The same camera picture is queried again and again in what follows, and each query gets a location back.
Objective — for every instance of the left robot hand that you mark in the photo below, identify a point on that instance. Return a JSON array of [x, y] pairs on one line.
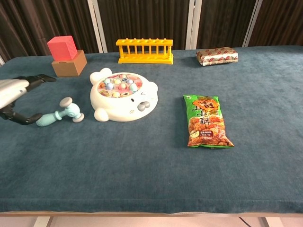
[[9, 91]]

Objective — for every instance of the light blue toy hammer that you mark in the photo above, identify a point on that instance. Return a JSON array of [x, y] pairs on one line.
[[71, 111]]

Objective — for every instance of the white whack-a-mole toy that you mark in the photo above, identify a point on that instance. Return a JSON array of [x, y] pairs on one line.
[[123, 106]]

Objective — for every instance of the brown cardboard box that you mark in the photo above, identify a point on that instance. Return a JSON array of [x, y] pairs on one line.
[[68, 68]]

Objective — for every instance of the pink foam cube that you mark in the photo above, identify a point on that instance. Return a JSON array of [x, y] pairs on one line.
[[62, 48]]

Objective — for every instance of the white table leg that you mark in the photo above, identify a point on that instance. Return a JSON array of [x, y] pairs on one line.
[[268, 222], [43, 222]]

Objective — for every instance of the yellow test tube rack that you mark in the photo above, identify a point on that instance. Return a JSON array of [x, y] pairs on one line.
[[145, 61]]

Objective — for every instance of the blue table cloth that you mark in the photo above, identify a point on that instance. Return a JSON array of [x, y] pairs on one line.
[[142, 170]]

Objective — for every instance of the green snack bag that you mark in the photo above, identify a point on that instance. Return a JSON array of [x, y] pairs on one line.
[[206, 123]]

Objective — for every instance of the foil wrapped package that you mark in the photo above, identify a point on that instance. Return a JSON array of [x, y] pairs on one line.
[[216, 56]]

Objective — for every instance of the white frame post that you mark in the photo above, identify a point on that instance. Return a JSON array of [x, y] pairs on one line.
[[252, 23], [97, 26], [193, 23]]

